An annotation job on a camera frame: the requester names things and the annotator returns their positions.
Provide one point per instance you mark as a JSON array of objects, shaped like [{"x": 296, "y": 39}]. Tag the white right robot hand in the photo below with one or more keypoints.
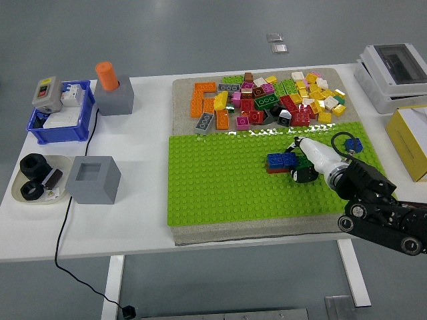
[{"x": 318, "y": 155}]

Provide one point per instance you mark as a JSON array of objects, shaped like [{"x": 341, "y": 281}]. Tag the blue square toy brick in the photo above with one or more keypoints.
[
  {"x": 353, "y": 144},
  {"x": 275, "y": 160},
  {"x": 289, "y": 160}
]

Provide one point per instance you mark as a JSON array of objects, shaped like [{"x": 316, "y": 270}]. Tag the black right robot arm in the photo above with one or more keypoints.
[{"x": 367, "y": 180}]

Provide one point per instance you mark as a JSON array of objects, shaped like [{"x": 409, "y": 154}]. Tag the dark green long toy brick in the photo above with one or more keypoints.
[
  {"x": 266, "y": 101},
  {"x": 303, "y": 161}
]

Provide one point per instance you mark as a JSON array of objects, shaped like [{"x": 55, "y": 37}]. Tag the yellow square toy brick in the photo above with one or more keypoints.
[
  {"x": 313, "y": 87},
  {"x": 303, "y": 93},
  {"x": 317, "y": 106},
  {"x": 272, "y": 79},
  {"x": 327, "y": 93},
  {"x": 311, "y": 78},
  {"x": 296, "y": 99},
  {"x": 316, "y": 95},
  {"x": 300, "y": 85},
  {"x": 339, "y": 110},
  {"x": 324, "y": 117}
]

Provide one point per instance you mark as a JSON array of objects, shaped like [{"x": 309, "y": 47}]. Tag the red large toy brick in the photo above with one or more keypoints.
[{"x": 302, "y": 117}]

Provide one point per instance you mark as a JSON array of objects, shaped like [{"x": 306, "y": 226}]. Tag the black shiny sloped toy brick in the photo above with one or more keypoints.
[{"x": 284, "y": 118}]

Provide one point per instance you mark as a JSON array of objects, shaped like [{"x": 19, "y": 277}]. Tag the white square toy brick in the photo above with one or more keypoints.
[
  {"x": 297, "y": 76},
  {"x": 330, "y": 102},
  {"x": 322, "y": 83},
  {"x": 259, "y": 82},
  {"x": 307, "y": 101}
]

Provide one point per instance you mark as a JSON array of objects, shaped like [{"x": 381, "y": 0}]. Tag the green square toy brick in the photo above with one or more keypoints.
[{"x": 341, "y": 100}]

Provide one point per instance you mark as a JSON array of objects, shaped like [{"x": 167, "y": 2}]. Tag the dark grey toy brick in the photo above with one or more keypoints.
[{"x": 267, "y": 119}]

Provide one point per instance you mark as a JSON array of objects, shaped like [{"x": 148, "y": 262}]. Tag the shiny gold toy brick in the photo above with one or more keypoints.
[{"x": 339, "y": 92}]

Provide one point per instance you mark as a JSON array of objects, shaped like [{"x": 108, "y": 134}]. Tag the red square toy brick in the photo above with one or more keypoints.
[
  {"x": 256, "y": 116},
  {"x": 247, "y": 106}
]

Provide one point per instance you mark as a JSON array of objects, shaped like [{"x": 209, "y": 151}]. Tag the pink toy brick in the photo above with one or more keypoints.
[
  {"x": 306, "y": 82},
  {"x": 317, "y": 74},
  {"x": 236, "y": 99}
]

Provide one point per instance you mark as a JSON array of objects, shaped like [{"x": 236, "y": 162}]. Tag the magenta square toy brick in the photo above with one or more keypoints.
[
  {"x": 247, "y": 85},
  {"x": 243, "y": 123},
  {"x": 268, "y": 88}
]

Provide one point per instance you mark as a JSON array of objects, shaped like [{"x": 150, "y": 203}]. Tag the dark brown square toy brick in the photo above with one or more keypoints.
[{"x": 258, "y": 93}]

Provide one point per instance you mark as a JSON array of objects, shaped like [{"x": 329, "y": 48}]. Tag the lime green baseplate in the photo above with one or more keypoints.
[{"x": 233, "y": 186}]

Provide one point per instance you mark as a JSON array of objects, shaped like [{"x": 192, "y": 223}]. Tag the copper brown toy brick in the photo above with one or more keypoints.
[{"x": 247, "y": 94}]

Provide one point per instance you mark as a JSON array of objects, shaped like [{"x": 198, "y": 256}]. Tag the small green toy piece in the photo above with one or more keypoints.
[{"x": 230, "y": 107}]

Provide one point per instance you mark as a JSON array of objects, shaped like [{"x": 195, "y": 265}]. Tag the orange long toy brick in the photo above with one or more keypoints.
[
  {"x": 197, "y": 105},
  {"x": 223, "y": 120},
  {"x": 205, "y": 86}
]

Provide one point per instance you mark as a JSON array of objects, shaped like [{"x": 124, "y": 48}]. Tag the yellow sloped toy brick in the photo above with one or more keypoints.
[{"x": 221, "y": 102}]

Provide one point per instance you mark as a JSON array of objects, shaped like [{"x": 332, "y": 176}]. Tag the grey long toy brick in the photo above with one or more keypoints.
[
  {"x": 204, "y": 124},
  {"x": 229, "y": 88}
]

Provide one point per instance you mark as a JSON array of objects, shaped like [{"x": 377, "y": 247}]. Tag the lime green long toy brick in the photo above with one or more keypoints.
[{"x": 233, "y": 80}]

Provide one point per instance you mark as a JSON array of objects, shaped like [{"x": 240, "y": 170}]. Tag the orange short toy brick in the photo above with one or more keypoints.
[{"x": 209, "y": 106}]

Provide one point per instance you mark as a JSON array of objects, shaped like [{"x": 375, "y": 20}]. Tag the yellow cardboard box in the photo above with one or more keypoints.
[{"x": 407, "y": 146}]

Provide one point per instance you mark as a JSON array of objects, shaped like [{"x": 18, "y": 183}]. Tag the metal floor socket cover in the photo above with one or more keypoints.
[
  {"x": 274, "y": 37},
  {"x": 279, "y": 48}
]

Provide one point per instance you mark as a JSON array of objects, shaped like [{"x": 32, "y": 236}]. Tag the white table leg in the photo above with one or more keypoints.
[
  {"x": 113, "y": 286},
  {"x": 355, "y": 276}
]

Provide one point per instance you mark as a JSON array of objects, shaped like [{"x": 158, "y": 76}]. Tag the grey foam mat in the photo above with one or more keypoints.
[{"x": 181, "y": 100}]

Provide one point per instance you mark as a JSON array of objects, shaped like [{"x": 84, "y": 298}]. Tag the grey metal floor plate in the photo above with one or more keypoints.
[{"x": 338, "y": 310}]

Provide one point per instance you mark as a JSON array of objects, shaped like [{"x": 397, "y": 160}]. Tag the grey metal base panel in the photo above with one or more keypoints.
[{"x": 217, "y": 316}]

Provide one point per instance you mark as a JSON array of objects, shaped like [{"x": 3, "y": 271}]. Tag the grey block with round hole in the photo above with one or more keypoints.
[{"x": 115, "y": 103}]

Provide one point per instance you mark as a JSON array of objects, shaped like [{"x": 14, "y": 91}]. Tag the orange cylinder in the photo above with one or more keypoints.
[{"x": 106, "y": 76}]

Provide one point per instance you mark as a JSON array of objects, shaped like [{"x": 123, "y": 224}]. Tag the grey block with square hole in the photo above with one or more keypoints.
[{"x": 90, "y": 191}]

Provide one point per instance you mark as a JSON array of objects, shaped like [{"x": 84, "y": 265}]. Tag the black plug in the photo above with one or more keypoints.
[{"x": 128, "y": 312}]

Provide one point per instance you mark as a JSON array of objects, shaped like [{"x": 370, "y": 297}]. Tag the white circuit breaker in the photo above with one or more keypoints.
[{"x": 71, "y": 96}]

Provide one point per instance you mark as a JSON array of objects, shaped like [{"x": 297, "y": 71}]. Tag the beige tray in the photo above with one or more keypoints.
[{"x": 63, "y": 163}]

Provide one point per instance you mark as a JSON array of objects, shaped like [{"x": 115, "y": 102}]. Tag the blue plastic bin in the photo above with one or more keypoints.
[{"x": 60, "y": 135}]

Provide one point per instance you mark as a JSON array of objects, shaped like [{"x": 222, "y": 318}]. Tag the dark brown cylindrical part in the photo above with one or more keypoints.
[{"x": 53, "y": 178}]

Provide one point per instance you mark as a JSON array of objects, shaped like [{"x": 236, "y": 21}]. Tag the white warning label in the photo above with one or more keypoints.
[{"x": 51, "y": 196}]

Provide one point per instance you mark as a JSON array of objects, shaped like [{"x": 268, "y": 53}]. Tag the large black nut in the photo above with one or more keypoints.
[{"x": 41, "y": 168}]

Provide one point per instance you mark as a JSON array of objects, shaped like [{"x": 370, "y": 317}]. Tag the small black nut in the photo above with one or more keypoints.
[{"x": 39, "y": 191}]

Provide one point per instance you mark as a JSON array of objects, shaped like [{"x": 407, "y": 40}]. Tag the small black device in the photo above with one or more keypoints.
[{"x": 38, "y": 121}]

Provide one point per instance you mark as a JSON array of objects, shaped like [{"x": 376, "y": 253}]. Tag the white electrical enclosure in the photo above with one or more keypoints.
[{"x": 377, "y": 83}]

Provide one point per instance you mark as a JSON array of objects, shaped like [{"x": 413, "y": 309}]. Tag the white switch plate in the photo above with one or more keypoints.
[{"x": 63, "y": 120}]

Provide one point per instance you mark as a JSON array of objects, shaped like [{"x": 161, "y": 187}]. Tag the grey push-button switch box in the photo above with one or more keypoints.
[{"x": 45, "y": 91}]

